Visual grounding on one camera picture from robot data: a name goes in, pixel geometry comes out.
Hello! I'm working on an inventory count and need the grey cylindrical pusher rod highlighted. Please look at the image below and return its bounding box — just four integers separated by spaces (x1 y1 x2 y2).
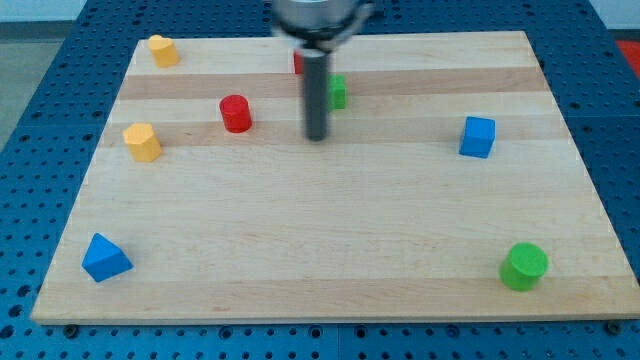
301 49 329 141

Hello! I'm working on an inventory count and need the red cylinder block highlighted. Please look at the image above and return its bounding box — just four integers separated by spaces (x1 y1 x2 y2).
219 94 253 133

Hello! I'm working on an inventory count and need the green star block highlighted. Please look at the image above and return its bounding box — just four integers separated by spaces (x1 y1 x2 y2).
329 75 347 111

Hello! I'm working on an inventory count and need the red block behind rod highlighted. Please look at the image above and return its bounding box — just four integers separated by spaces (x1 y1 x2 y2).
293 51 304 75

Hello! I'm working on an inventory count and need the yellow heart block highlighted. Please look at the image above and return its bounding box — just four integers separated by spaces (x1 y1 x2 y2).
148 35 180 68

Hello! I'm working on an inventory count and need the blue cube block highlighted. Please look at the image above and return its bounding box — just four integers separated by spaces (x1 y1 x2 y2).
459 117 496 159

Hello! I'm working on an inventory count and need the light wooden board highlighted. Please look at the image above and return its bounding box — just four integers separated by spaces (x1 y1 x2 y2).
32 31 639 325

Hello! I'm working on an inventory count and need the yellow hexagon block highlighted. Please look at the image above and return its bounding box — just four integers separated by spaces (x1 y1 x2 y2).
123 123 162 162

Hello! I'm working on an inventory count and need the blue triangle block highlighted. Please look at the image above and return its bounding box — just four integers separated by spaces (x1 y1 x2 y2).
81 233 134 282

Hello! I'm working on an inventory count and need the green cylinder block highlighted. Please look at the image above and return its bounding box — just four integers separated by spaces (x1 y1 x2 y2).
499 242 549 292

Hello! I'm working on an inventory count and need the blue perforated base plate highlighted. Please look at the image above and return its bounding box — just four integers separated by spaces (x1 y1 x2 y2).
1 0 639 359

